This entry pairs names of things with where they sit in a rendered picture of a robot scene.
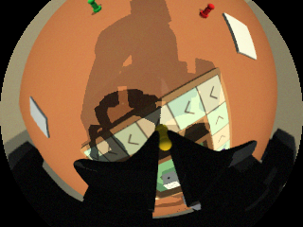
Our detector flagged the red game pawn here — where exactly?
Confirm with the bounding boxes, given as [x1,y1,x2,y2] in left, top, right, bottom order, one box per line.
[200,4,215,19]

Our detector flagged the green game pawn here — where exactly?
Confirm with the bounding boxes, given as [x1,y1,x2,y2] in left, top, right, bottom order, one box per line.
[87,0,101,12]

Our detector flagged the yellow game pawn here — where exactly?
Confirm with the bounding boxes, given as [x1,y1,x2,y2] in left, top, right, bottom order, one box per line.
[155,125,171,151]

